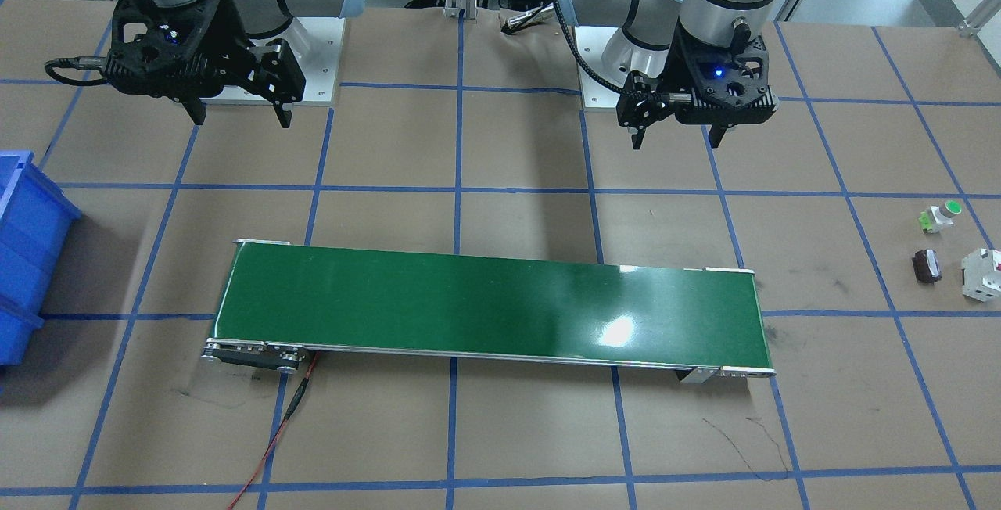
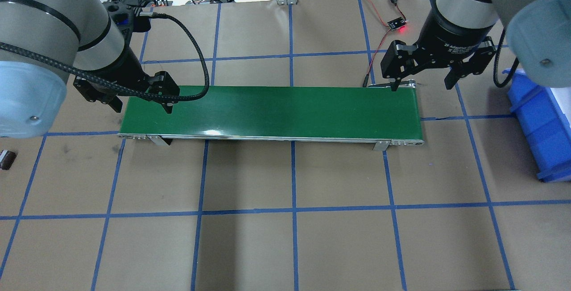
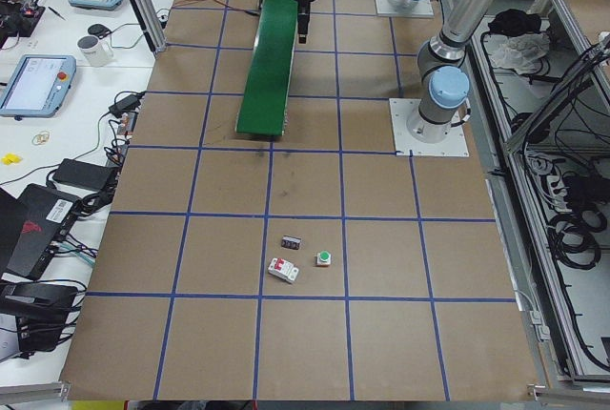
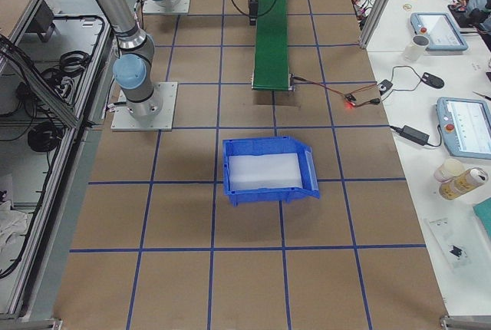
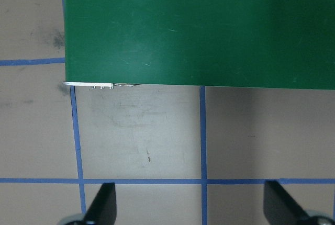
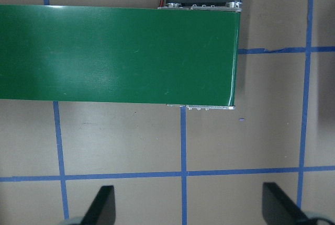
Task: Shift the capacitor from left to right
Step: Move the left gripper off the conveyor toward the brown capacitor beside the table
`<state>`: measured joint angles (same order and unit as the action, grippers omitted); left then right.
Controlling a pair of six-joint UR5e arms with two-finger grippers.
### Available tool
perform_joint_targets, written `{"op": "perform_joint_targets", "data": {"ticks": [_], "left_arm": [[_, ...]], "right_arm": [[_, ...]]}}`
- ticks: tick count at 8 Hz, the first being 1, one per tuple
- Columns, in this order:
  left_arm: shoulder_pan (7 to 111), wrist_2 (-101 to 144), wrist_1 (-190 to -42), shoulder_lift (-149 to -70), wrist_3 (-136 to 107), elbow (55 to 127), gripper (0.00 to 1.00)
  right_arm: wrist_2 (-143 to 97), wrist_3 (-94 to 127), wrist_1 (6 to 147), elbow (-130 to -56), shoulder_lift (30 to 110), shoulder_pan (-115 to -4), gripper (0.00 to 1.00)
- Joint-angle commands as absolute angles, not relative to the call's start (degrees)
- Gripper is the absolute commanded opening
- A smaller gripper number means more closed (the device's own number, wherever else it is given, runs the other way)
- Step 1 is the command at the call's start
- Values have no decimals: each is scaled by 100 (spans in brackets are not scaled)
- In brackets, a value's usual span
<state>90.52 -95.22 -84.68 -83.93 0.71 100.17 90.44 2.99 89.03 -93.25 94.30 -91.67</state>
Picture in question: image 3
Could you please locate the white red circuit breaker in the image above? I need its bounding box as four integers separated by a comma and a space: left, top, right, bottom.
267, 257, 299, 284

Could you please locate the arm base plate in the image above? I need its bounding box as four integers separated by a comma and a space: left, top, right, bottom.
376, 0, 434, 18
389, 98, 469, 157

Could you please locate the near teach pendant tablet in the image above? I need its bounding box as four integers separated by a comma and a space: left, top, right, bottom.
1, 54, 76, 119

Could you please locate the white mug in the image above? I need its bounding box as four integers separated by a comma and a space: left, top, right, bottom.
77, 35, 113, 68

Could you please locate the black power brick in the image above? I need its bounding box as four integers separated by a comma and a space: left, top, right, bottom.
52, 158, 118, 192

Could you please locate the green conveyor belt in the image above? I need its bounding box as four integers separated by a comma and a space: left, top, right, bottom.
235, 0, 296, 136

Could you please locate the green push button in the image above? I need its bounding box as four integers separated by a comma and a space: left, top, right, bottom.
315, 250, 332, 267

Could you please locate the black laptop computer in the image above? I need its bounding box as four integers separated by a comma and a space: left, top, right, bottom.
1, 183, 82, 280

